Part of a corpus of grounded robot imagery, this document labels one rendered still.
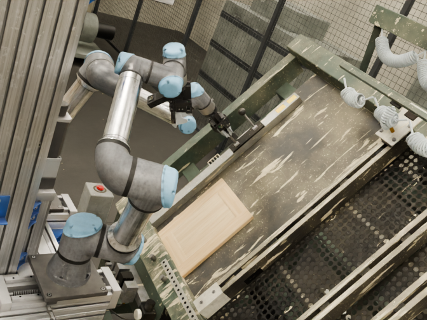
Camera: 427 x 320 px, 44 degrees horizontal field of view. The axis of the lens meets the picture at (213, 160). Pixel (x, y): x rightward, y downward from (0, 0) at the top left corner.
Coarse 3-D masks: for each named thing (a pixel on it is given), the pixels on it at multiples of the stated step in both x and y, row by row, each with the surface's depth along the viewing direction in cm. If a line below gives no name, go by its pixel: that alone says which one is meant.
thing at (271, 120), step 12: (276, 108) 259; (288, 108) 256; (264, 120) 259; (276, 120) 257; (264, 132) 258; (252, 144) 258; (228, 156) 257; (216, 168) 257; (192, 180) 260; (204, 180) 257; (180, 192) 260; (192, 192) 258; (180, 204) 259; (156, 216) 259; (168, 216) 259
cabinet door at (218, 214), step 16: (208, 192) 253; (224, 192) 247; (192, 208) 252; (208, 208) 247; (224, 208) 242; (240, 208) 237; (176, 224) 252; (192, 224) 247; (208, 224) 241; (224, 224) 237; (240, 224) 231; (176, 240) 246; (192, 240) 241; (208, 240) 236; (224, 240) 231; (176, 256) 240; (192, 256) 235; (208, 256) 232
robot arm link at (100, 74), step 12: (96, 60) 205; (96, 72) 201; (108, 72) 202; (96, 84) 203; (108, 84) 201; (144, 96) 209; (144, 108) 211; (156, 108) 212; (168, 108) 214; (168, 120) 216; (192, 120) 216; (192, 132) 219
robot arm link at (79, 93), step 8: (88, 56) 214; (96, 56) 209; (104, 56) 210; (88, 64) 207; (112, 64) 209; (80, 72) 212; (80, 80) 212; (72, 88) 214; (80, 88) 213; (88, 88) 213; (64, 96) 217; (72, 96) 214; (80, 96) 214; (88, 96) 216; (72, 104) 215; (80, 104) 216; (72, 112) 217
